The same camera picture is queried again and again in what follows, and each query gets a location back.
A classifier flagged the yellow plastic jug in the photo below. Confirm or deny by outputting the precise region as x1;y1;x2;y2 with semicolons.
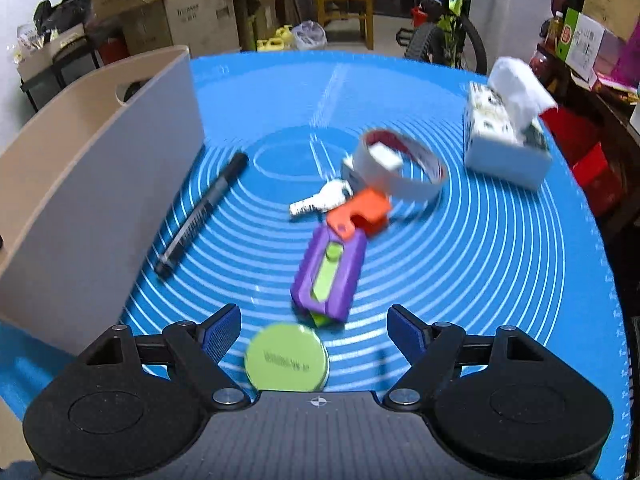
256;25;294;53

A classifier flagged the purple and orange toy knife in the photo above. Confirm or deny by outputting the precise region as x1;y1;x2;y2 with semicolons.
291;187;393;329

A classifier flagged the white refrigerator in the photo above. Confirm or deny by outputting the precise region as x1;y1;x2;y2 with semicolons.
469;0;562;57

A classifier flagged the white patterned tissue box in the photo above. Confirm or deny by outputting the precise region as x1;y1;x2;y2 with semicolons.
462;56;559;192

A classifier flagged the large brown cardboard box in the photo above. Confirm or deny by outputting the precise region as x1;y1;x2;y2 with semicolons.
164;0;242;57

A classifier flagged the silver key with white fob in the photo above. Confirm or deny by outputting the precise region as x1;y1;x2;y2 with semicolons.
289;143;405;221

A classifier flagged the small brown cardboard box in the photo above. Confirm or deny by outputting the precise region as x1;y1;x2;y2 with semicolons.
121;1;174;55

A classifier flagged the clear plastic bag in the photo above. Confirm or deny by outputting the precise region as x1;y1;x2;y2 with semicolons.
291;20;329;51

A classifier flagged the green and white carton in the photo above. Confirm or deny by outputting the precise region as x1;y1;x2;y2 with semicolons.
555;8;607;82

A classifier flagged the red bag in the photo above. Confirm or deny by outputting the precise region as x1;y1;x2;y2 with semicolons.
539;104;623;218

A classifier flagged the clear packing tape roll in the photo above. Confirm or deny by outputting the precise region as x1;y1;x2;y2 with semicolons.
353;128;449;206

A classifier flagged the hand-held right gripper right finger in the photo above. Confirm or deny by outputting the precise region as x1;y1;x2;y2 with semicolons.
382;303;552;409

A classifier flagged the black marker pen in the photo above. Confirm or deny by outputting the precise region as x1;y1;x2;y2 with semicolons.
154;151;250;281

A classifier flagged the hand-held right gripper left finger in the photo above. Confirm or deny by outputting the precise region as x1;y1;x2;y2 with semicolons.
75;303;251;409

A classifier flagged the blue ringed silicone mat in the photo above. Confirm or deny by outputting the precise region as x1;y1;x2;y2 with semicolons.
0;50;632;480

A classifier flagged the beige plastic storage bin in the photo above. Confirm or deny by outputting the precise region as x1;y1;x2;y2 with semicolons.
0;45;206;356

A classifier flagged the wooden chair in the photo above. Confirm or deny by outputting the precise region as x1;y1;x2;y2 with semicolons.
309;0;377;52

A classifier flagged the green and black bicycle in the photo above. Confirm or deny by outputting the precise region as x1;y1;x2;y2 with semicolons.
396;0;489;75

